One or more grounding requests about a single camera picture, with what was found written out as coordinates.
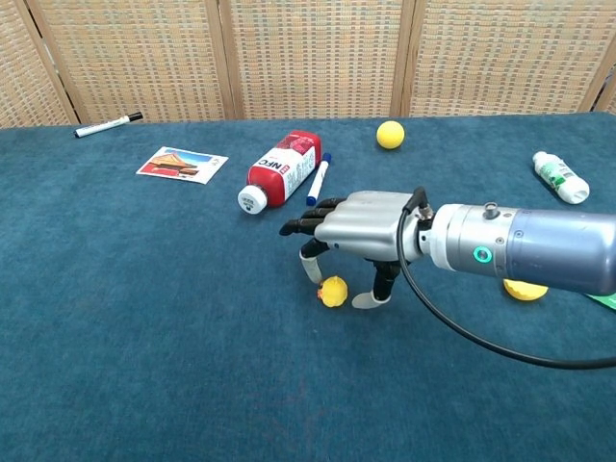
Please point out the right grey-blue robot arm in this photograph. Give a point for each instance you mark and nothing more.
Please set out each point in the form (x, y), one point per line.
(529, 245)

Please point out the yellow foam ball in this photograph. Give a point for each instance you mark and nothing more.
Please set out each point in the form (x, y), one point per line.
(390, 135)

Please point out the blue carpet table cover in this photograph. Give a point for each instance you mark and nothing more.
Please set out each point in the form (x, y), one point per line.
(144, 337)

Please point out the red juice bottle white cap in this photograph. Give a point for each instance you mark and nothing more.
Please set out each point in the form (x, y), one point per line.
(284, 168)

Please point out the white marker with black cap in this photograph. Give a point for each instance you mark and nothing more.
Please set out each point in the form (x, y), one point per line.
(103, 126)

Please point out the white marker with blue cap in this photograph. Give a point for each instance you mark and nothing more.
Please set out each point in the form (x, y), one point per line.
(318, 179)

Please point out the yellow rubber duck toy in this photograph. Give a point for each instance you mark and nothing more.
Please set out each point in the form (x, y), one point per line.
(333, 291)

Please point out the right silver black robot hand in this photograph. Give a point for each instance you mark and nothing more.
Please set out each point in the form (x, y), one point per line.
(366, 226)

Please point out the woven rattan folding screen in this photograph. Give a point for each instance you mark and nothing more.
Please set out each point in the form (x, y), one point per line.
(313, 58)

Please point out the small white bottle green label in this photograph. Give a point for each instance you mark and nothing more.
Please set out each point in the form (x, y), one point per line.
(560, 177)

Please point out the palace photo postcard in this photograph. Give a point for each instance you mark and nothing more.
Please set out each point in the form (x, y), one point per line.
(183, 165)

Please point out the green square sachet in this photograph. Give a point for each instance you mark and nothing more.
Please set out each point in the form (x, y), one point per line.
(607, 300)

